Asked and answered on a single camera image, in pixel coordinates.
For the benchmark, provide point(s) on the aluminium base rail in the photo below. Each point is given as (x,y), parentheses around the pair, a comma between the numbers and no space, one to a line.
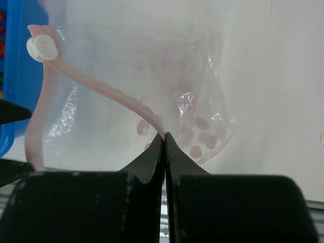
(315,209)

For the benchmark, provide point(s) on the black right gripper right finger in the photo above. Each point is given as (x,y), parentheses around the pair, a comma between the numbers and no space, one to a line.
(232,208)

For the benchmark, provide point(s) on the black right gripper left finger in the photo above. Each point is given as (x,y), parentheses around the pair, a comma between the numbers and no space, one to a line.
(75,206)

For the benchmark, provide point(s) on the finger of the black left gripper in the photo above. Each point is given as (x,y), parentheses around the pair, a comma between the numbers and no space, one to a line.
(11,112)
(12,170)

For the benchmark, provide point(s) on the blue plastic bin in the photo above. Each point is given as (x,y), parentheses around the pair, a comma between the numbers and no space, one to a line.
(21,76)

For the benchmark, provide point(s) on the white bag zipper slider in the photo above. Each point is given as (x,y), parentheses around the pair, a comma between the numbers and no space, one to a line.
(42,48)

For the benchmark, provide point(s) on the clear pink zip top bag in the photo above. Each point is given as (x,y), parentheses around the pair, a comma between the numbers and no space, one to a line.
(111,90)

